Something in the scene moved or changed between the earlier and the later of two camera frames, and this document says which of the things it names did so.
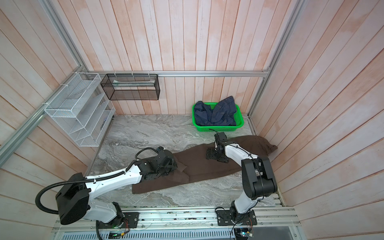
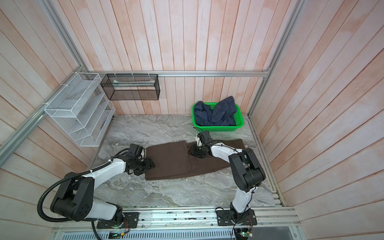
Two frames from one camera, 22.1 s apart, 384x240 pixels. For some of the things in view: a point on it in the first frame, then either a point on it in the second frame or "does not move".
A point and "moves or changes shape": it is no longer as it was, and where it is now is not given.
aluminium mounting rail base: [189, 223] does not move
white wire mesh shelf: [83, 109] does not move
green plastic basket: [239, 120] does not move
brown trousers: [192, 165] moves or changes shape
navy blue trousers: [222, 114] does not move
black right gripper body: [214, 154] to [198, 150]
